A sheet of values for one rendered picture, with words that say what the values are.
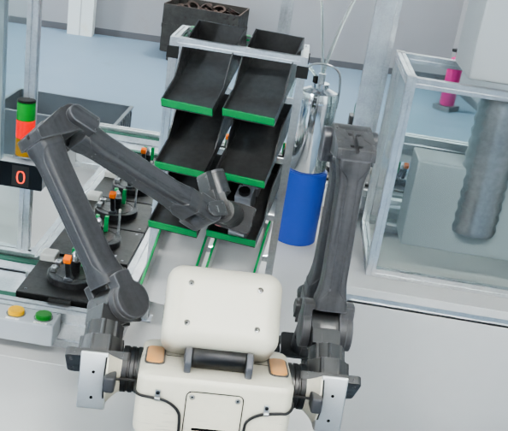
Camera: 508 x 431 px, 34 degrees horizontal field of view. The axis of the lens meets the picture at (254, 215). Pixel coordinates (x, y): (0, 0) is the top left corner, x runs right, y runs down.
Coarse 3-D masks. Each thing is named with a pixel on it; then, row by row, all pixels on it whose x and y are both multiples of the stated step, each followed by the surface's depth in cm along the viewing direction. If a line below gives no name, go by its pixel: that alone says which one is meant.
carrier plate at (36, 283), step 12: (36, 264) 234; (48, 264) 235; (36, 276) 228; (24, 288) 221; (36, 288) 222; (48, 288) 222; (60, 288) 223; (108, 288) 227; (72, 300) 219; (84, 300) 219
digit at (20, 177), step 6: (12, 168) 230; (18, 168) 229; (24, 168) 229; (12, 174) 230; (18, 174) 230; (24, 174) 230; (12, 180) 231; (18, 180) 231; (24, 180) 231; (24, 186) 231
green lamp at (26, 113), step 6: (18, 102) 224; (18, 108) 224; (24, 108) 223; (30, 108) 224; (18, 114) 224; (24, 114) 224; (30, 114) 224; (18, 120) 225; (24, 120) 224; (30, 120) 225
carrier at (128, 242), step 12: (96, 216) 255; (108, 216) 255; (120, 216) 253; (108, 228) 257; (60, 240) 251; (108, 240) 251; (120, 240) 253; (132, 240) 258; (60, 252) 243; (120, 252) 249; (132, 252) 250
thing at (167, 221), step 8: (216, 160) 231; (176, 176) 228; (184, 176) 228; (192, 184) 226; (160, 208) 220; (152, 216) 215; (160, 216) 217; (168, 216) 218; (152, 224) 214; (160, 224) 213; (168, 224) 216; (176, 224) 216; (176, 232) 213; (184, 232) 212; (192, 232) 212
